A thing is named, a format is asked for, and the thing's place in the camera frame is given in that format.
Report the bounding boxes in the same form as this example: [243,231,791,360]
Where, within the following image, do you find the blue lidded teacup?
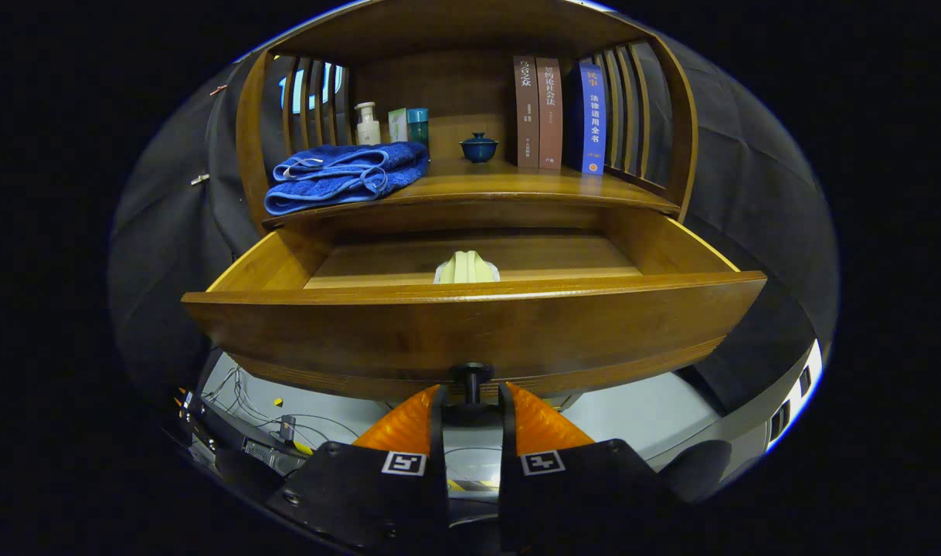
[460,132,499,164]

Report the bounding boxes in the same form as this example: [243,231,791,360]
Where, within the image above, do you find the yellow scrubber with white pad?
[433,250,501,284]

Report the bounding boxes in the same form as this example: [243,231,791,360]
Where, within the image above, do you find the white pump bottle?
[354,102,382,146]

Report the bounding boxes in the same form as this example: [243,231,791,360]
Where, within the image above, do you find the wooden drawer with black knob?
[181,202,769,427]

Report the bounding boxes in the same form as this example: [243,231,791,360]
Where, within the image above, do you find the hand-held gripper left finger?
[266,384,450,553]

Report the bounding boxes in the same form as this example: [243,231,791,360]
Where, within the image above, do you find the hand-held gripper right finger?
[499,382,688,553]

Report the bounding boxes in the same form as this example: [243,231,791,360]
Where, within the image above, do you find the dark brown book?
[513,56,541,169]

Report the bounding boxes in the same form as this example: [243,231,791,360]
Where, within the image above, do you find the wooden cabinet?
[235,0,699,232]

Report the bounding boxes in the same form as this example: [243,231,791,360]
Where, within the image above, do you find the wooden countertop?
[263,151,680,229]

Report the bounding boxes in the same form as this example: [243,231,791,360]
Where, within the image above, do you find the floor cables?
[200,367,363,456]

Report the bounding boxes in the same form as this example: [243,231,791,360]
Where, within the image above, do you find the reddish brown book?
[535,57,564,171]

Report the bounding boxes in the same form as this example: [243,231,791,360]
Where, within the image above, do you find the blue folded towel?
[264,141,430,216]

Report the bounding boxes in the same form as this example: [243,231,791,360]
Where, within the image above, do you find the black electronic box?
[181,390,309,476]

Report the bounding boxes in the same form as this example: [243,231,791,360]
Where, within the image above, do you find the blue book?
[567,62,607,176]

